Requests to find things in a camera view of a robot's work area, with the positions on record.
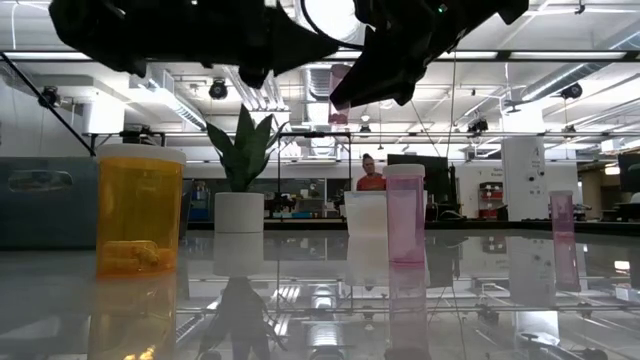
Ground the clear plastic bin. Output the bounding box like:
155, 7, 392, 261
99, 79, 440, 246
343, 190, 429, 237

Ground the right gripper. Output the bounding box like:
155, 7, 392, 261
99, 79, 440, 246
329, 0, 481, 109

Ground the white pillar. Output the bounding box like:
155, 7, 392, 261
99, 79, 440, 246
501, 137, 548, 223

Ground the black background monitor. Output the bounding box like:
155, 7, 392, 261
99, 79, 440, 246
387, 153, 450, 221

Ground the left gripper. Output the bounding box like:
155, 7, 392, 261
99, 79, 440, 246
114, 0, 340, 90

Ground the silver ventilation duct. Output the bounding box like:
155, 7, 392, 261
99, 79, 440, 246
504, 19, 640, 109

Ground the black ceiling spotlight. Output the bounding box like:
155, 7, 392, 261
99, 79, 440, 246
559, 81, 584, 101
38, 85, 63, 109
208, 77, 230, 101

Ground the pink pill bottle white cap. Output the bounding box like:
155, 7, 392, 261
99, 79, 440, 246
548, 189, 576, 246
382, 163, 427, 266

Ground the green plant in white pot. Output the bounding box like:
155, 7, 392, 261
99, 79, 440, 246
205, 103, 289, 235

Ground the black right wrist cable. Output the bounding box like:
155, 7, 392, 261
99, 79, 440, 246
298, 0, 369, 51

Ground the red shelf unit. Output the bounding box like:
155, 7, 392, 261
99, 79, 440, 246
478, 180, 504, 220

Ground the person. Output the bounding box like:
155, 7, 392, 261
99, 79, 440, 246
355, 153, 387, 192

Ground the orange pill bottle white cap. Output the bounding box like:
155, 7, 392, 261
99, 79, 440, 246
95, 143, 187, 278

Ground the black aluminium table frame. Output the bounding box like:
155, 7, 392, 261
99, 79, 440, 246
0, 48, 640, 237

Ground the dark grey plastic bin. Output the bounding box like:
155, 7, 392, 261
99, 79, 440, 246
0, 156, 100, 251

